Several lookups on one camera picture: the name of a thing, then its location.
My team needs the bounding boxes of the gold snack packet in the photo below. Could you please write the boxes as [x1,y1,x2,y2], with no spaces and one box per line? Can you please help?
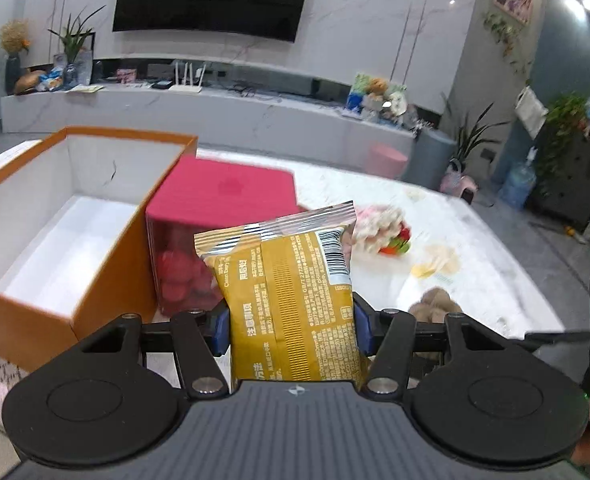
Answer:
[194,202,368,385]

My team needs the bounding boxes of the pink white crochet toy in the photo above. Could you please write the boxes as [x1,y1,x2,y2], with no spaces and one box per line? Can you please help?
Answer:
[351,205,411,257]

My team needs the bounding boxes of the brown plush bear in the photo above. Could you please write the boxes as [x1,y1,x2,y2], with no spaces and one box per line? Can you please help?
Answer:
[406,286,464,361]

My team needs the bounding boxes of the white lace tablecloth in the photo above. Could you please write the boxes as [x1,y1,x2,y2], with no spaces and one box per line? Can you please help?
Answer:
[0,134,563,423]

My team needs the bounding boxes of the red flower gift box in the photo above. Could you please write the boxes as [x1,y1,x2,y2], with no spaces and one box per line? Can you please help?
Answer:
[145,155,299,318]

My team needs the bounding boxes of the pink space heater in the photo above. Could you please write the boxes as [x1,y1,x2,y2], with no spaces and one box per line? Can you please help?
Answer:
[439,158,478,205]

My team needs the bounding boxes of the orange cardboard box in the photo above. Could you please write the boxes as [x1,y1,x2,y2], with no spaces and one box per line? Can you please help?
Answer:
[0,126,197,371]

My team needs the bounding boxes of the grey trash bin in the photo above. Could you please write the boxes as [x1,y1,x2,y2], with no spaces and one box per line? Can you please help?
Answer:
[401,128,456,191]

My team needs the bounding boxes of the water jug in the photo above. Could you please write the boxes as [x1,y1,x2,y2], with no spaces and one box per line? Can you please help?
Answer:
[499,148,538,210]

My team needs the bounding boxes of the floor potted plant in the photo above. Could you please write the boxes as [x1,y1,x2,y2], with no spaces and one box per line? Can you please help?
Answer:
[441,94,510,177]

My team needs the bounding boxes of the white marble tv cabinet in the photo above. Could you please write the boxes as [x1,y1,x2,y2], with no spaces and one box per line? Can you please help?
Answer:
[0,84,413,169]

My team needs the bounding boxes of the white wifi router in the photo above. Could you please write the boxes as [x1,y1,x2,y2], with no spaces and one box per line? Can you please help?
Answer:
[169,61,206,94]

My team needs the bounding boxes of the teddy bear on cabinet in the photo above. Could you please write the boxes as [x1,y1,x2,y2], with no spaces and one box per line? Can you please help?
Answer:
[362,78,388,112]

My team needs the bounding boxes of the green plant in glass vase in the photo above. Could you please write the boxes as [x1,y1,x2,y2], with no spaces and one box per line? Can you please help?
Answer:
[48,6,104,90]

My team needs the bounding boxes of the dried flowers in dark vase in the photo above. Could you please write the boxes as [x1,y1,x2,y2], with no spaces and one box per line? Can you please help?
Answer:
[0,20,30,94]

